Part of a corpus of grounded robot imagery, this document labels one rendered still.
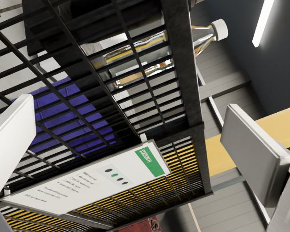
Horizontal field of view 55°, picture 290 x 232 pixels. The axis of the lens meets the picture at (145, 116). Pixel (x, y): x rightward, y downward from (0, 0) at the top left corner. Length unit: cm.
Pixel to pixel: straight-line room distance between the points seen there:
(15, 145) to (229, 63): 675
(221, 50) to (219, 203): 346
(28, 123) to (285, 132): 88
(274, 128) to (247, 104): 552
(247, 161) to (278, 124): 83
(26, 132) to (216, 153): 80
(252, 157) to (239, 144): 2
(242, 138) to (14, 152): 13
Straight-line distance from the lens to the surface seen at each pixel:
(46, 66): 444
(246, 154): 17
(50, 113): 295
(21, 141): 18
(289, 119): 101
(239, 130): 18
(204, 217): 601
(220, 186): 111
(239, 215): 605
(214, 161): 93
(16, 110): 17
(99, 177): 59
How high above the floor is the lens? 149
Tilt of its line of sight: 4 degrees down
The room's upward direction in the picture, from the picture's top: 69 degrees clockwise
